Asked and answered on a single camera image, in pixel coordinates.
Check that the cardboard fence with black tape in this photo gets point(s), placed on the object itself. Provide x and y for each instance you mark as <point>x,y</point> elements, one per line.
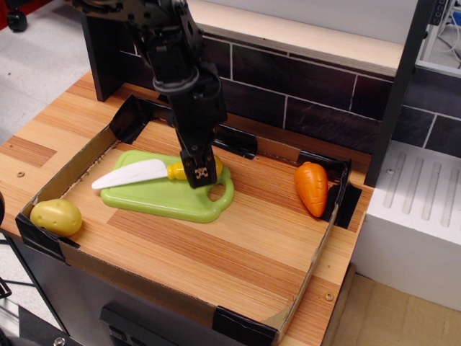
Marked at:
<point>237,280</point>

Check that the black wheel caster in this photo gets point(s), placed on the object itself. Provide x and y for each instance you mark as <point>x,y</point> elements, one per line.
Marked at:
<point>16,20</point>

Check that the yellow handled white toy knife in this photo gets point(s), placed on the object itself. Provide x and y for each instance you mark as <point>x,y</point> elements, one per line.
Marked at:
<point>140,171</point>

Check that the dark brick pattern backsplash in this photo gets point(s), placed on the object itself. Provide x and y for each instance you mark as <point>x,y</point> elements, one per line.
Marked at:
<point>333,103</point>

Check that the white toy sink drainboard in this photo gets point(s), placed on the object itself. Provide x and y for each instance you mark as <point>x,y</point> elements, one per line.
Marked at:
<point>410,238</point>

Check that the yellow toy potato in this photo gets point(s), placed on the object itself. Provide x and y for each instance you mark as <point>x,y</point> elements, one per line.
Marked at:
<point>58,216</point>

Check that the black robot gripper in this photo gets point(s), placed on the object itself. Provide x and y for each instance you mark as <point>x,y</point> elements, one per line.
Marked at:
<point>198,107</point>

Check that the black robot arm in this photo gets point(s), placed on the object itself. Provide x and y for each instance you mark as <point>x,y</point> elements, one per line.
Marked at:
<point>171,44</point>

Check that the green plastic cutting board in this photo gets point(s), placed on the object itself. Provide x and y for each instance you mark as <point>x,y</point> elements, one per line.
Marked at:
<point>169,198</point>

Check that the black vertical post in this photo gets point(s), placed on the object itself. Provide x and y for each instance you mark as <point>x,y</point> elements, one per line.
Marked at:
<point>415,37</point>

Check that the orange toy carrot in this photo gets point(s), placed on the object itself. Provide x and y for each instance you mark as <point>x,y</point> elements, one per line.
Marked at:
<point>311,183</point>

